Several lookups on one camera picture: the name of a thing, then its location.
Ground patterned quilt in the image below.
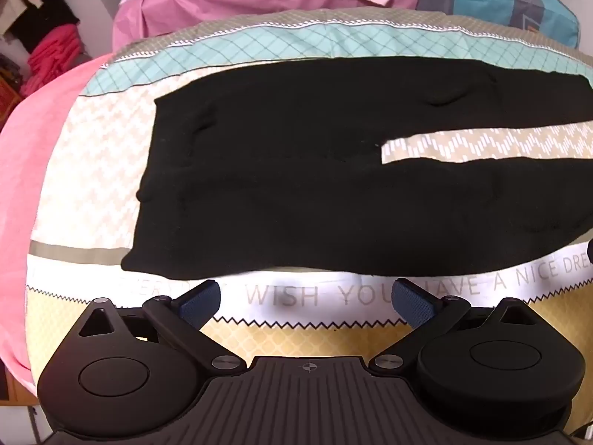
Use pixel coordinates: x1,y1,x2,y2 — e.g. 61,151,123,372
25,8,593,383

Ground red clothes pile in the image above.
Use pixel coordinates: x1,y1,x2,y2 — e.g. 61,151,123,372
19,25,93,99

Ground black pants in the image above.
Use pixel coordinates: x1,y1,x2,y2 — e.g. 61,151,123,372
121,56,593,283

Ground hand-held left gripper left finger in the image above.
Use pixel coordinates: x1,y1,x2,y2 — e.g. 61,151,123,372
76,279,248,374

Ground pink pillow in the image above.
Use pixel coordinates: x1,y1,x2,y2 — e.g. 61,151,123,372
112,0,420,52

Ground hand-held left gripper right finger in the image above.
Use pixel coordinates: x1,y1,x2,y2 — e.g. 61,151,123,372
368,278,542,372

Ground pink blanket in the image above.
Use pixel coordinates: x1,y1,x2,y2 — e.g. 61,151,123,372
0,52,116,383

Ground black clothes pile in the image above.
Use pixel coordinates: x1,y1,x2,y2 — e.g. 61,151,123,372
9,0,79,54

